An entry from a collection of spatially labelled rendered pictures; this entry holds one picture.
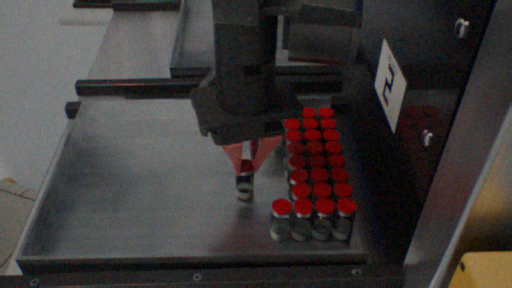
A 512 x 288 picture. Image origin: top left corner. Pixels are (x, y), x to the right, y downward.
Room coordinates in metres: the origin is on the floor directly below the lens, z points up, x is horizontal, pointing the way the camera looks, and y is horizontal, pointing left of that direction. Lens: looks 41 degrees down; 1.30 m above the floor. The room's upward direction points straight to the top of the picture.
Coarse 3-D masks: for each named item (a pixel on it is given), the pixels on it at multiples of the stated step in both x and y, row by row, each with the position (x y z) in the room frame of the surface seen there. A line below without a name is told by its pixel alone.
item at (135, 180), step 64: (128, 128) 0.51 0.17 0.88; (192, 128) 0.51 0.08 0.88; (64, 192) 0.39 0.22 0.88; (128, 192) 0.39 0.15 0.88; (192, 192) 0.39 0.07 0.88; (256, 192) 0.39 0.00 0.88; (64, 256) 0.27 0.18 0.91; (128, 256) 0.27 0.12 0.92; (192, 256) 0.27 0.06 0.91; (256, 256) 0.27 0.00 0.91; (320, 256) 0.28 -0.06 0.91
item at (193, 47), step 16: (192, 0) 0.87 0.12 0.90; (208, 0) 0.87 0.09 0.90; (192, 16) 0.85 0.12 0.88; (208, 16) 0.85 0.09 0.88; (176, 32) 0.72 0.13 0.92; (192, 32) 0.78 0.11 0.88; (208, 32) 0.78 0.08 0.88; (176, 48) 0.68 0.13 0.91; (192, 48) 0.73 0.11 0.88; (208, 48) 0.73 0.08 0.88; (176, 64) 0.66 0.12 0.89; (192, 64) 0.67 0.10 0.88; (208, 64) 0.67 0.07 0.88; (288, 64) 0.62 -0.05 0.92; (304, 64) 0.62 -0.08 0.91; (320, 64) 0.62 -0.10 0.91; (352, 80) 0.62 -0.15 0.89; (368, 80) 0.62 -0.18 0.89
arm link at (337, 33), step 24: (216, 0) 0.33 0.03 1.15; (240, 0) 0.33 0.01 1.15; (288, 0) 0.35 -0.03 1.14; (312, 0) 0.35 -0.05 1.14; (336, 0) 0.35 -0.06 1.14; (360, 0) 0.36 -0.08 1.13; (240, 24) 0.34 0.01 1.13; (312, 24) 0.35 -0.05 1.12; (336, 24) 0.35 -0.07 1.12; (360, 24) 0.35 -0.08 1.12; (288, 48) 0.35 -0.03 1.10; (312, 48) 0.35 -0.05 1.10; (336, 48) 0.35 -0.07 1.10
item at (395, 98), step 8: (384, 40) 0.45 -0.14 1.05; (384, 48) 0.44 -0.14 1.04; (384, 56) 0.44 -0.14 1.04; (392, 56) 0.42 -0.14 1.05; (384, 64) 0.43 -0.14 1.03; (392, 64) 0.41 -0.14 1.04; (384, 72) 0.43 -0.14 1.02; (400, 72) 0.39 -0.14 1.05; (376, 80) 0.45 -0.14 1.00; (384, 80) 0.42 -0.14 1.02; (400, 80) 0.38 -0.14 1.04; (376, 88) 0.44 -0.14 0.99; (392, 88) 0.40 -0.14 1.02; (400, 88) 0.38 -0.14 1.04; (392, 96) 0.39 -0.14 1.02; (400, 96) 0.37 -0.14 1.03; (384, 104) 0.41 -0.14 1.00; (392, 104) 0.39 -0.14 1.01; (400, 104) 0.37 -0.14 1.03; (392, 112) 0.38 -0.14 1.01; (392, 120) 0.38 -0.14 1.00; (392, 128) 0.37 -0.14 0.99
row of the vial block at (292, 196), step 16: (288, 128) 0.45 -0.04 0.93; (288, 144) 0.43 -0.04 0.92; (288, 160) 0.41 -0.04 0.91; (304, 160) 0.39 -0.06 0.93; (288, 176) 0.39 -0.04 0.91; (304, 176) 0.37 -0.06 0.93; (288, 192) 0.37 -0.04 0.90; (304, 192) 0.34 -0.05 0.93; (304, 208) 0.32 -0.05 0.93; (304, 224) 0.32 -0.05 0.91
